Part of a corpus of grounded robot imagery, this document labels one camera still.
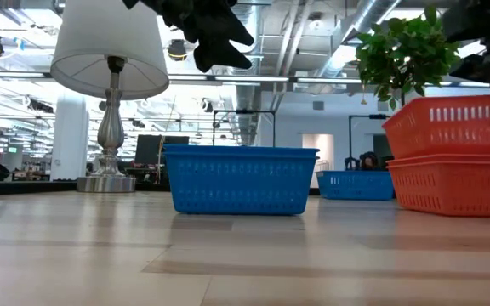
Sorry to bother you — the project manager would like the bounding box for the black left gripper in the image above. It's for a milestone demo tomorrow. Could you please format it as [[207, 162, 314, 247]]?
[[121, 0, 255, 74]]

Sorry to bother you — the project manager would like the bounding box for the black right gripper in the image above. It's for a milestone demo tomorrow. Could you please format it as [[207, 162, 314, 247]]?
[[442, 0, 490, 130]]

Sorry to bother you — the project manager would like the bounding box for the red plastic basket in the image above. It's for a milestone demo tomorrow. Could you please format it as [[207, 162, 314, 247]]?
[[386, 153, 490, 165], [381, 93, 490, 161], [386, 158, 490, 219]]

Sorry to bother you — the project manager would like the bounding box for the green potted plant black pot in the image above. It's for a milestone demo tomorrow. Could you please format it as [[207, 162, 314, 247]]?
[[354, 4, 464, 113]]

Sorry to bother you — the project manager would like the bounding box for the white shade silver table lamp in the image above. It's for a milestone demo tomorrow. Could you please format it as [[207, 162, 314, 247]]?
[[49, 0, 171, 194]]

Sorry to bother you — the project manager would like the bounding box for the black computer monitor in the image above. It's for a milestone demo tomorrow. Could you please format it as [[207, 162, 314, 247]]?
[[134, 133, 191, 167]]

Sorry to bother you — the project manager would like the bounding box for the person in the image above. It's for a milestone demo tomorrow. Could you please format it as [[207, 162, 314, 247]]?
[[357, 150, 381, 173]]

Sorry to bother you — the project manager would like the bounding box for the white square pillar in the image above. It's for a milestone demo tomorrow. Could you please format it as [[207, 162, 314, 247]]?
[[49, 91, 90, 182]]

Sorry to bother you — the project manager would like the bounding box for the black metal gantry frame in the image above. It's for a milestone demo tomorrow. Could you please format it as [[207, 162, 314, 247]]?
[[347, 112, 393, 172], [211, 108, 277, 149]]

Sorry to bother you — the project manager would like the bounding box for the black metal table frame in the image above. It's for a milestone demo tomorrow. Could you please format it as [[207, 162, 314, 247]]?
[[0, 180, 174, 197]]

